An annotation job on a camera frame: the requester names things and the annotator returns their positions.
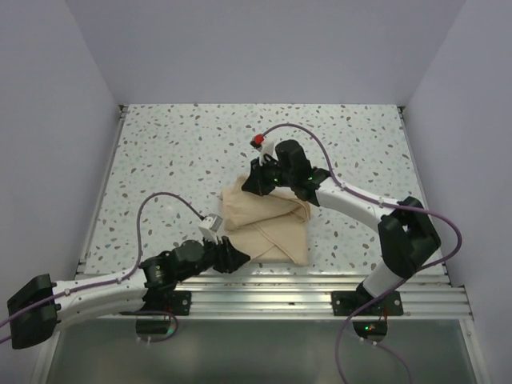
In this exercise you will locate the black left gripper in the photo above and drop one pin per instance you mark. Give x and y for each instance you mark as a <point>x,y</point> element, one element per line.
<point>229,258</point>

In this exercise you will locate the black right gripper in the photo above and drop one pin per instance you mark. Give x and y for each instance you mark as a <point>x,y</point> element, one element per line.
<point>256,182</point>

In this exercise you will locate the beige cloth mat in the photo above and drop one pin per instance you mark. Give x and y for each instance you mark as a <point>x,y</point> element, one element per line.
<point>269,229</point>

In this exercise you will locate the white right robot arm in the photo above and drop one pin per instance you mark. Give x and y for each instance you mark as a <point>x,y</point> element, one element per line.
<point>406,235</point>

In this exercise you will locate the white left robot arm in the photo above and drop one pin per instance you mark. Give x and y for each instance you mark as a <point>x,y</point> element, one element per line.
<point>42,307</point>

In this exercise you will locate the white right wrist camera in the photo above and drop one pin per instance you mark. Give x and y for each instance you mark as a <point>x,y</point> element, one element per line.
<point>266,150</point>

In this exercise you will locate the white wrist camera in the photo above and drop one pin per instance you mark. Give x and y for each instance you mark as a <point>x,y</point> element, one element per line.
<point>210,226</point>
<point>266,150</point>

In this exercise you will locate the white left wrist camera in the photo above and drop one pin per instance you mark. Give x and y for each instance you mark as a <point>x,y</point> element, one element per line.
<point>210,226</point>

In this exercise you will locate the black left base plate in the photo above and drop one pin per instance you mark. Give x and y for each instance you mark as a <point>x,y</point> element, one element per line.
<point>176,302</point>

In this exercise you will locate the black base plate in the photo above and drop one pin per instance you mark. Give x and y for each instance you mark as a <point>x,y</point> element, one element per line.
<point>176,302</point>
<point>345,303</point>

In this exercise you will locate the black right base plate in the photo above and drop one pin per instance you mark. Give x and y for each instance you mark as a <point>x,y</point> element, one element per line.
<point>345,303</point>

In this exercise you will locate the aluminium rail frame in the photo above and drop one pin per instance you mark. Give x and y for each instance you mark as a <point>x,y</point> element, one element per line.
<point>168,154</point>

